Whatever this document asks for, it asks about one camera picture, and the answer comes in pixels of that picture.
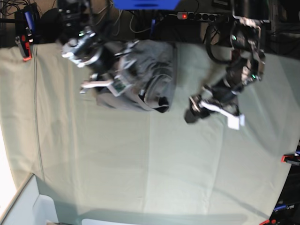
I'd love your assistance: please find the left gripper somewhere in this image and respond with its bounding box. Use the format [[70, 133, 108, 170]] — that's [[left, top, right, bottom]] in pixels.
[[184, 82, 241, 124]]

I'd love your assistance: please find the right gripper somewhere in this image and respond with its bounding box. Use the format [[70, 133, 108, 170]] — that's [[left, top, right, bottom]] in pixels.
[[79, 41, 140, 94]]

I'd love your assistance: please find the grey t-shirt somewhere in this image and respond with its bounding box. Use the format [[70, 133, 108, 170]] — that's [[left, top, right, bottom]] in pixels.
[[96, 40, 177, 113]]

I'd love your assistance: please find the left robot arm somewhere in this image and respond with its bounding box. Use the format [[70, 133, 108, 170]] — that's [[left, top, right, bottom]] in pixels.
[[184, 0, 270, 130]]

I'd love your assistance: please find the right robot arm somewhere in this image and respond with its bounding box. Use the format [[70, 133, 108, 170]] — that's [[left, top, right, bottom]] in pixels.
[[57, 0, 138, 97]]

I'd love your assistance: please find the black round base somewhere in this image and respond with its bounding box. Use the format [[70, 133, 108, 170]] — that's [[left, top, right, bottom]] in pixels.
[[37, 8, 68, 45]]

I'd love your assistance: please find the blue box top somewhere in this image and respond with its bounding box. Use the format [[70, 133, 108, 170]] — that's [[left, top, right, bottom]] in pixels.
[[113, 0, 180, 10]]

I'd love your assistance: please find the red black clamp left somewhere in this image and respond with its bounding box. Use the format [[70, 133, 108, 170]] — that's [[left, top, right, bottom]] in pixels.
[[15, 35, 32, 61]]

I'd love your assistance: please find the red black clamp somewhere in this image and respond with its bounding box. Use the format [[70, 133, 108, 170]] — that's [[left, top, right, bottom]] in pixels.
[[281, 151, 300, 166], [15, 35, 32, 61]]

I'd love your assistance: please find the black power strip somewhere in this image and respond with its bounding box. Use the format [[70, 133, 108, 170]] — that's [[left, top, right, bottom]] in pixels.
[[174, 11, 230, 23]]

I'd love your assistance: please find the red black clamp right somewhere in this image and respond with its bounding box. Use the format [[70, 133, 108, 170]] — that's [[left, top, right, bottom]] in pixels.
[[281, 151, 300, 166]]

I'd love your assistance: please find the red clamp bottom right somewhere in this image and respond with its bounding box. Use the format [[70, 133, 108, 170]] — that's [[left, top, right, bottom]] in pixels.
[[259, 219, 277, 225]]

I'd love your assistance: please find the white bin corner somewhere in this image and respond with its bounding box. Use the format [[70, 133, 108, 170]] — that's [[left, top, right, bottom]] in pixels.
[[0, 173, 59, 225]]

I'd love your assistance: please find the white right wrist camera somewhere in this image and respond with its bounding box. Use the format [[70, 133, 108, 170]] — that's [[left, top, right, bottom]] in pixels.
[[107, 75, 132, 97]]

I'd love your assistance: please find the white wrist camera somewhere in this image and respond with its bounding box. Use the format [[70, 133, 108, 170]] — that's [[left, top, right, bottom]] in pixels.
[[107, 75, 132, 97], [227, 114, 245, 130]]

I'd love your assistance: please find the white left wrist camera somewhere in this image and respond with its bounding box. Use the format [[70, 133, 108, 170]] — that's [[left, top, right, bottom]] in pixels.
[[227, 114, 245, 130]]

